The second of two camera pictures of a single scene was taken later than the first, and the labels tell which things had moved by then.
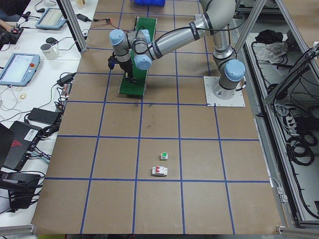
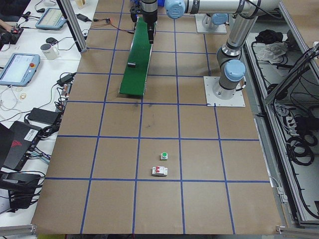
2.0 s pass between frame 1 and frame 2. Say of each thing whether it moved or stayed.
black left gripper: moved
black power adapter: stayed
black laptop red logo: stayed
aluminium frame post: stayed
